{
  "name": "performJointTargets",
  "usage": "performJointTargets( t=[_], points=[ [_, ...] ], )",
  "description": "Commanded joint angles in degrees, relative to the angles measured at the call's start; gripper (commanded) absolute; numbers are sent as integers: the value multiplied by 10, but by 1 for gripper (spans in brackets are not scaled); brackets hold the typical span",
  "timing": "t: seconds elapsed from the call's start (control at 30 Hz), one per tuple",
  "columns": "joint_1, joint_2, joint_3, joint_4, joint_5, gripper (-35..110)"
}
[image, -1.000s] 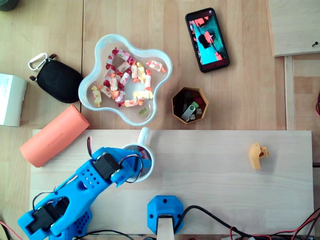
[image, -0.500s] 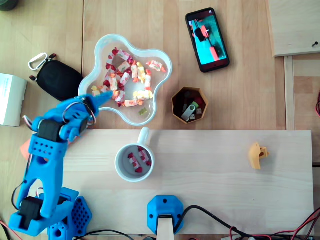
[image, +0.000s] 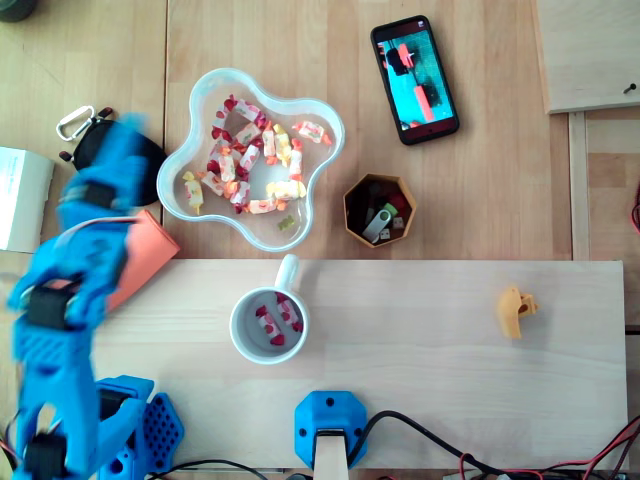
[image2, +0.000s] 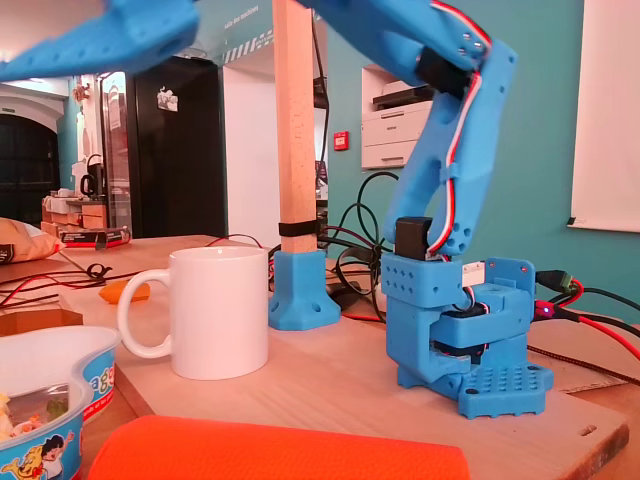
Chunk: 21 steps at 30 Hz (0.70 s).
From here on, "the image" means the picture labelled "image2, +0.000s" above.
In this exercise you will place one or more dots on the red black flat box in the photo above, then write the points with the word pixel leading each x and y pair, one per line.
pixel 80 237

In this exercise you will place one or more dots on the small wooden drawer unit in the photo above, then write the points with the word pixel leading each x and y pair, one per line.
pixel 75 215

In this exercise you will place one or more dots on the red fire alarm box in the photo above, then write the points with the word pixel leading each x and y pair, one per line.
pixel 341 140

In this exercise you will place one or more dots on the black green power plug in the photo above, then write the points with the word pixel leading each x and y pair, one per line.
pixel 555 279

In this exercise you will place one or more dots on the wooden post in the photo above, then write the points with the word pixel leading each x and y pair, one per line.
pixel 295 125

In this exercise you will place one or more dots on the light wooden base board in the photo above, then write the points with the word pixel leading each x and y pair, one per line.
pixel 325 390

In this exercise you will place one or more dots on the black glass-door fridge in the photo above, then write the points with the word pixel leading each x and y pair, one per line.
pixel 165 165

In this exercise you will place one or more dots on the white wall board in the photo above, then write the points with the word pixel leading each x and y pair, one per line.
pixel 610 125

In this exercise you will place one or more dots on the yellow printed plastic part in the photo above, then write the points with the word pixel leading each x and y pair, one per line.
pixel 109 294

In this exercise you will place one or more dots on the flower-shaped plastic candy tub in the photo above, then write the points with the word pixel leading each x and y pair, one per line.
pixel 95 380

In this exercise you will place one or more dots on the white office printer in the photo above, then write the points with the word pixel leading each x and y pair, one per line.
pixel 390 135

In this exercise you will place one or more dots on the black kettle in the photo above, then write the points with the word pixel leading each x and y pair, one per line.
pixel 92 180

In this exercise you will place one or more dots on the white ceramic mug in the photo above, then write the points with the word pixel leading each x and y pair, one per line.
pixel 220 310

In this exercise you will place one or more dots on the hexagonal brown container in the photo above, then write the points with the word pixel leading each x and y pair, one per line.
pixel 40 322

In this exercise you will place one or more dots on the blue 3D-printed robot arm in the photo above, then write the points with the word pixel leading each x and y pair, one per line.
pixel 470 125

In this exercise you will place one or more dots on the beige snack bag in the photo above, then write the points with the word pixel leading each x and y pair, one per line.
pixel 25 245

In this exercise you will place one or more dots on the green yellow gummy bear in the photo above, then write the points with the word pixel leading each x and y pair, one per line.
pixel 57 407

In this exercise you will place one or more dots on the white fridge magnet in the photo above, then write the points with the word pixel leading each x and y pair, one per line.
pixel 167 100

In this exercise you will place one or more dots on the orange cylindrical speaker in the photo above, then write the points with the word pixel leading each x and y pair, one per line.
pixel 275 455

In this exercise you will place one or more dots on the blue printed post base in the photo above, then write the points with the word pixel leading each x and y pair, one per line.
pixel 300 290

